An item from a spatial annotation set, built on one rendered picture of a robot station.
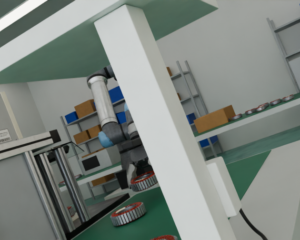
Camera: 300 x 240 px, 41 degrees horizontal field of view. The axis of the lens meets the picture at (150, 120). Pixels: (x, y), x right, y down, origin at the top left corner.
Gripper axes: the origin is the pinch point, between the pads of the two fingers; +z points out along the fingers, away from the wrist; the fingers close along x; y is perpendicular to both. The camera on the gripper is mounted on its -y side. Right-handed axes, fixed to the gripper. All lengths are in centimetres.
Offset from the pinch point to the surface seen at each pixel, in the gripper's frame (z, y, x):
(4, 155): -5, -45, 24
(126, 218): 17.3, -20.7, -1.1
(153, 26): -2, -70, -39
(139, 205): 13.4, -17.4, -4.6
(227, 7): -478, 490, -19
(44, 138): -16.0, -28.3, 21.5
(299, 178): 23, -28, -52
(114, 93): -411, 501, 254
